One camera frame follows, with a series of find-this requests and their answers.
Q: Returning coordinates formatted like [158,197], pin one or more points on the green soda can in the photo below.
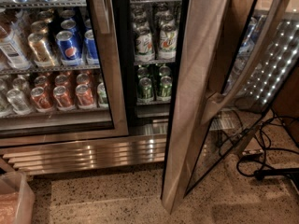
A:
[164,88]

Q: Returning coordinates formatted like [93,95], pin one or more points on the red soda can middle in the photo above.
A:
[63,98]

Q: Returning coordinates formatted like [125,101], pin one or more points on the stainless fridge bottom grille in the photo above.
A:
[42,148]

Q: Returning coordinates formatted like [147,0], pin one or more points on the white green can far left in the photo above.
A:
[144,50]

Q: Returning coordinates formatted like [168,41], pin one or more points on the red soda can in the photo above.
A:
[63,98]
[41,99]
[85,96]

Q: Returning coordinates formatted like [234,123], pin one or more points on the red soda can right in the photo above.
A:
[85,96]

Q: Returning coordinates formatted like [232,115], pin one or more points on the glass fridge door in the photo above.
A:
[234,57]
[49,17]

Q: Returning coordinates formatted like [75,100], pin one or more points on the clear plastic storage bin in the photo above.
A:
[16,199]

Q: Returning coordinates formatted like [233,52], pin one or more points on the clear labelled bottle left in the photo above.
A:
[14,49]

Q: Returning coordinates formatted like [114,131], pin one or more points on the blue Pepsi can edge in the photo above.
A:
[91,47]

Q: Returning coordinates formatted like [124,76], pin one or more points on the red soda can left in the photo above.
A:
[41,99]

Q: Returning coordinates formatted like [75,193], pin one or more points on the silver can lower left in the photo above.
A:
[19,102]

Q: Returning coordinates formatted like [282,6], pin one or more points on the blue Pepsi can front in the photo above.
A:
[70,48]

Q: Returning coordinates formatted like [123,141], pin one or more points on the gold soda can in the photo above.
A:
[44,56]

